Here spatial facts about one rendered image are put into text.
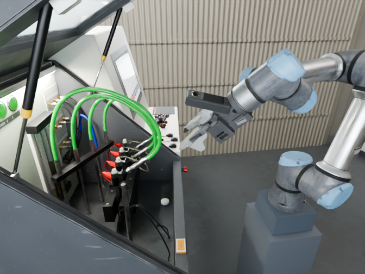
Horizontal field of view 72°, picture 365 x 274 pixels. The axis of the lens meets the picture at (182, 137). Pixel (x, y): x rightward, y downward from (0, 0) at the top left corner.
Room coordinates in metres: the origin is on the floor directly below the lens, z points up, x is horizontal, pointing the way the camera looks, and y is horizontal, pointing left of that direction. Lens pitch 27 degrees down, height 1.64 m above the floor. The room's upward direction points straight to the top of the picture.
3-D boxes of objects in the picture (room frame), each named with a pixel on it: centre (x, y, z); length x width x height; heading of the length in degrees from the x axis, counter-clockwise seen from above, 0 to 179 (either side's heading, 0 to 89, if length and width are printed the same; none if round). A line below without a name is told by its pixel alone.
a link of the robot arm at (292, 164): (0.85, -0.45, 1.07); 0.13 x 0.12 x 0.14; 28
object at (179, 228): (0.79, 0.02, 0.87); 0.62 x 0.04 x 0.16; 2
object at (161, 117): (1.52, 0.14, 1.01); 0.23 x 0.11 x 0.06; 2
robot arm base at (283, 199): (0.86, -0.45, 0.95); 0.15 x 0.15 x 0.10
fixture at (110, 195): (0.90, 0.26, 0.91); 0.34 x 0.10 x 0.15; 2
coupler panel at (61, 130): (1.01, 0.53, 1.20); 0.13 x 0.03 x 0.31; 2
